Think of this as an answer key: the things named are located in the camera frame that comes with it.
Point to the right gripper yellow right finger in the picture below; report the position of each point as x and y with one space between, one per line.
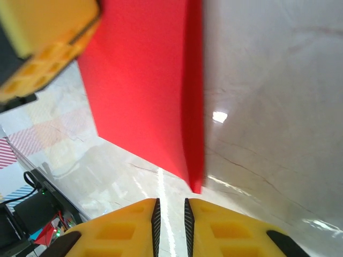
230 238

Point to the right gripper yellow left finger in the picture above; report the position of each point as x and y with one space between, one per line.
115 233

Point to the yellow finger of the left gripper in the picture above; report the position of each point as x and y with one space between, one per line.
53 26

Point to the red paper sheet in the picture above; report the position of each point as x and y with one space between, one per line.
139 80

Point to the circuit board with LED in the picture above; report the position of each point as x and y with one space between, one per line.
57 231

